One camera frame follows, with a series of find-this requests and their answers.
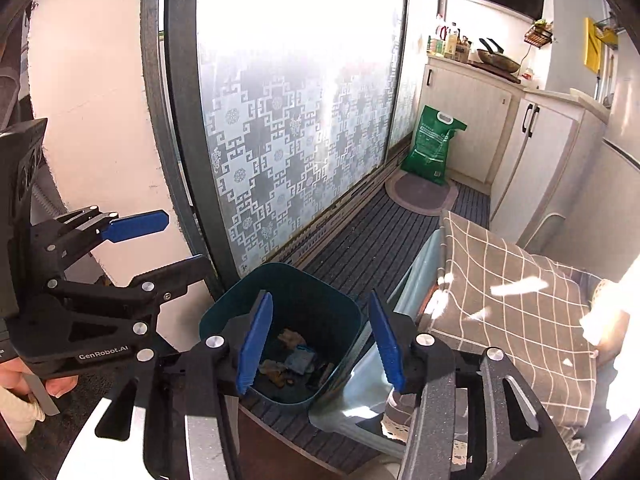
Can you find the white kitchen cabinet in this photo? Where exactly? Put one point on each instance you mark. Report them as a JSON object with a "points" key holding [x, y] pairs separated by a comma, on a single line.
{"points": [[540, 160]]}

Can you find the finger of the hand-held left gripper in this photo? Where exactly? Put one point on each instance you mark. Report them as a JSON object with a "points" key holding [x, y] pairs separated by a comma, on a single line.
{"points": [[135, 225], [165, 280]]}

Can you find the white rounded appliance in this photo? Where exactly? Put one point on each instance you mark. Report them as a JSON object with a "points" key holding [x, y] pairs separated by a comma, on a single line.
{"points": [[625, 160]]}

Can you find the black frying pan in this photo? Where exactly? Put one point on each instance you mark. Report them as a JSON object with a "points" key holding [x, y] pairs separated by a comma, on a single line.
{"points": [[500, 60]]}

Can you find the dark striped floor mat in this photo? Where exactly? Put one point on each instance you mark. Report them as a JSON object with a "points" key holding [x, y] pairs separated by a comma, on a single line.
{"points": [[380, 240]]}

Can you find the brown paper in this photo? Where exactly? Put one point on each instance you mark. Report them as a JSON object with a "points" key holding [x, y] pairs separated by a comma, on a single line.
{"points": [[272, 372]]}

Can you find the yellow wall hanger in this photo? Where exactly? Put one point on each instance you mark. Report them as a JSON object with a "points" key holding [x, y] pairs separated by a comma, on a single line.
{"points": [[592, 45]]}

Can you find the cream lace cloth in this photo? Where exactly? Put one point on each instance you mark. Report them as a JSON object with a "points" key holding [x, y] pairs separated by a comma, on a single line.
{"points": [[607, 320]]}

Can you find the person's left hand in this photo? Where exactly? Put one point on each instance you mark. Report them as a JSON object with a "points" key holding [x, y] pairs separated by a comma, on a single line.
{"points": [[57, 387]]}

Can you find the wooden cutting board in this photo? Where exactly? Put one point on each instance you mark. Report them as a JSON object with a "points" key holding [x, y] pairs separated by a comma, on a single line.
{"points": [[500, 72]]}

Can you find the clear plastic table cover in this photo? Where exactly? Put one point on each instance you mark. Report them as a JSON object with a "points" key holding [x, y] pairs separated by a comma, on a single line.
{"points": [[360, 390]]}

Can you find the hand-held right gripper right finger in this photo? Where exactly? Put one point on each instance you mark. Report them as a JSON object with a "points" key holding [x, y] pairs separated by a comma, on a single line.
{"points": [[387, 345]]}

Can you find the small white bottle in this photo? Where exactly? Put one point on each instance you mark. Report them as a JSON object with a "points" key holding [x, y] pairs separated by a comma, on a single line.
{"points": [[526, 76]]}

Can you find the oval grey mat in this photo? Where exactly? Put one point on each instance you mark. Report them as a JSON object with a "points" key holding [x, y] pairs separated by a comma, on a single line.
{"points": [[420, 195]]}

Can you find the teal trash bin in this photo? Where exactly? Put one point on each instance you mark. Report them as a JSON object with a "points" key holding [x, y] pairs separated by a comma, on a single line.
{"points": [[335, 310]]}

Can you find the wall spice rack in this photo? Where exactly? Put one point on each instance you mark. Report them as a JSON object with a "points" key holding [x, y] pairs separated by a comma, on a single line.
{"points": [[539, 35]]}

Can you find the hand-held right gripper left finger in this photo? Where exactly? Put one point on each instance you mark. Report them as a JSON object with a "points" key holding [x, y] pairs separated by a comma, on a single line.
{"points": [[255, 345]]}

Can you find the yellow oil bottle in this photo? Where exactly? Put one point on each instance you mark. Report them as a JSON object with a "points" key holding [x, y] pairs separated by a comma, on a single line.
{"points": [[452, 45]]}

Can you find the brown checked tablecloth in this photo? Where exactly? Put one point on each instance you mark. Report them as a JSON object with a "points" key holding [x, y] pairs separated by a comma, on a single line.
{"points": [[510, 300]]}

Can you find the green bag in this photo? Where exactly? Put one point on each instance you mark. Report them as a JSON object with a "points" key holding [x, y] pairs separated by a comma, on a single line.
{"points": [[432, 147]]}

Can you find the patterned glass sliding door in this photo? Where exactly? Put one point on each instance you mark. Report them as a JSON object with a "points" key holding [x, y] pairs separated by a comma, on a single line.
{"points": [[300, 110]]}

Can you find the narrow patterned glass door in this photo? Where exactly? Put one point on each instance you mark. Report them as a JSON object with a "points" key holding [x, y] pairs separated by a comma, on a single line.
{"points": [[409, 60]]}

